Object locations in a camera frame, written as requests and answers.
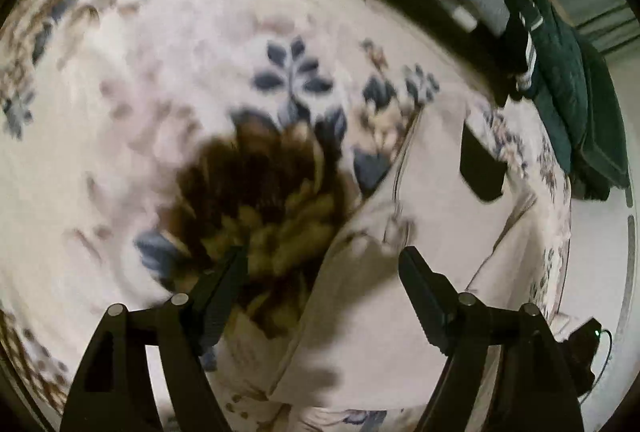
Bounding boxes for black device with green light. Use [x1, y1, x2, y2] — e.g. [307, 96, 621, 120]
[562, 318, 614, 400]

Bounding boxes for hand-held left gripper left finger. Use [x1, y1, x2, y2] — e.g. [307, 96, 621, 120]
[60, 246, 249, 432]

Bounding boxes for floral printed blanket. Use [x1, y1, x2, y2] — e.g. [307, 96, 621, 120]
[0, 0, 575, 432]

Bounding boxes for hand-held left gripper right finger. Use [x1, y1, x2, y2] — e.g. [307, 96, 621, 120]
[398, 246, 586, 432]

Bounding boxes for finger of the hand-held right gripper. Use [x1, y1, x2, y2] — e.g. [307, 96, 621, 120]
[459, 122, 506, 203]

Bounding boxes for cream white small garment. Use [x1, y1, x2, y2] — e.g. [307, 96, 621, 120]
[220, 104, 555, 418]

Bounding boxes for dark green garment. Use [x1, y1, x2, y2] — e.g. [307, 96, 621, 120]
[501, 0, 632, 201]

